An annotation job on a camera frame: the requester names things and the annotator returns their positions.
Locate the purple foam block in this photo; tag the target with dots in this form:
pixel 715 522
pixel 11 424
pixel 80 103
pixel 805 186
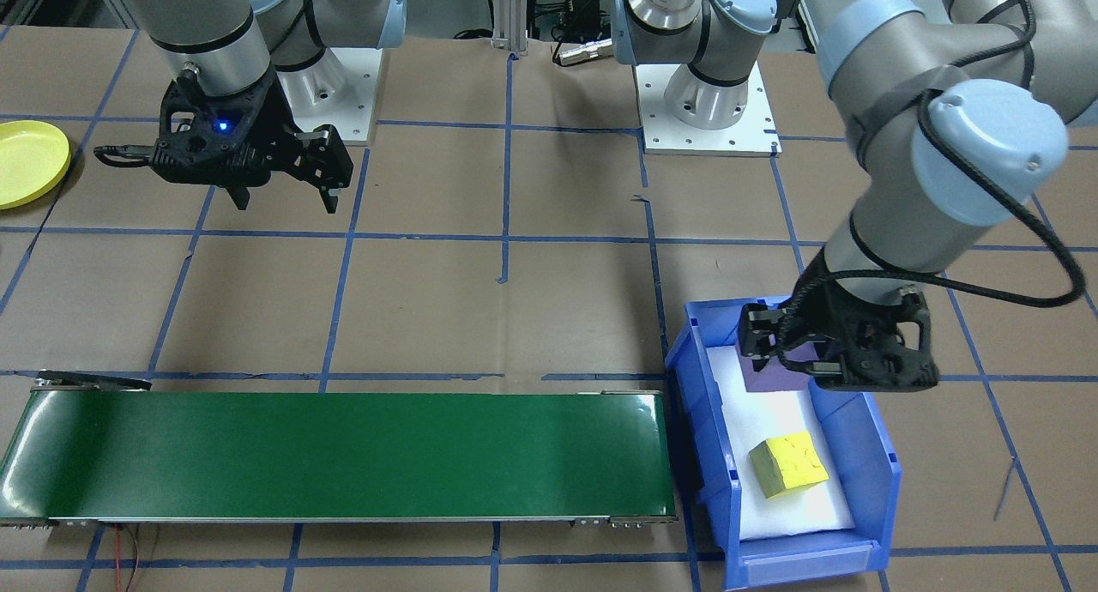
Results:
pixel 781 379

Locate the yellow foam block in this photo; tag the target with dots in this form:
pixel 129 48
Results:
pixel 789 465

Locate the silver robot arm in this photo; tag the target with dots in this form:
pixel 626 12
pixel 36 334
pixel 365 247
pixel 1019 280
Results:
pixel 197 34
pixel 944 86

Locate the yellow plate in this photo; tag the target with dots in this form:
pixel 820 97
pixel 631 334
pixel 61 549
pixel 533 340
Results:
pixel 26 163

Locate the blue plastic bin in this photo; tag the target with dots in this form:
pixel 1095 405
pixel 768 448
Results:
pixel 866 480

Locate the white foam pad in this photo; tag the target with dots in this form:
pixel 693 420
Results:
pixel 798 515

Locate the green conveyor belt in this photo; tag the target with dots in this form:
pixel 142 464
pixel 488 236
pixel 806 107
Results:
pixel 343 455

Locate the silver metal connector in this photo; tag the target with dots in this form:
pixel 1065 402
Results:
pixel 588 51

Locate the black electronics box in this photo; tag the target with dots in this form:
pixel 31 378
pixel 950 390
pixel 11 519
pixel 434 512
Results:
pixel 583 4

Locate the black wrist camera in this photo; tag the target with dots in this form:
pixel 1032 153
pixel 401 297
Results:
pixel 223 129

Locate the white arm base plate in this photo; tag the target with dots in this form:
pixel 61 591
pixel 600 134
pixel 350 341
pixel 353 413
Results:
pixel 356 120
pixel 660 141

